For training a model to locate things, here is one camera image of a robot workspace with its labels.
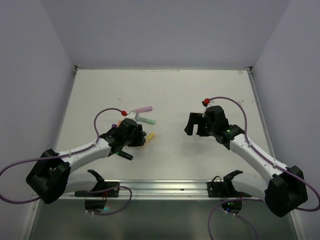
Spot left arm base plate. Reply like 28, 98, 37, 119
74, 169, 120, 199

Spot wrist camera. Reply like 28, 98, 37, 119
201, 98, 215, 117
126, 111, 139, 123

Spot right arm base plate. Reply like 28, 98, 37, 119
206, 170, 251, 198

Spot mint green pastel highlighter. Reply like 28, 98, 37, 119
137, 116, 156, 125

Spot green capped black highlighter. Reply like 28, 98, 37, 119
116, 151, 133, 161

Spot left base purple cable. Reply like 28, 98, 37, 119
84, 185, 133, 216

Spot lilac pastel highlighter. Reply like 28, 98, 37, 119
132, 106, 153, 114

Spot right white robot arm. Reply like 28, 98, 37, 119
184, 106, 308, 217

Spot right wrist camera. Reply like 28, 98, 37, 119
201, 98, 215, 117

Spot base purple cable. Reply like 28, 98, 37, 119
84, 185, 133, 216
207, 194, 258, 240

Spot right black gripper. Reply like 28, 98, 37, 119
184, 111, 217, 136

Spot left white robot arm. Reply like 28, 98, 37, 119
26, 118, 147, 204

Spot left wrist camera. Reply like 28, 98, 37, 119
126, 111, 139, 123

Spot yellow pastel highlighter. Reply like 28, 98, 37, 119
145, 132, 155, 144

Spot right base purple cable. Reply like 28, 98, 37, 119
207, 194, 258, 240

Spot aluminium mounting rail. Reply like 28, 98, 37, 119
49, 175, 268, 203

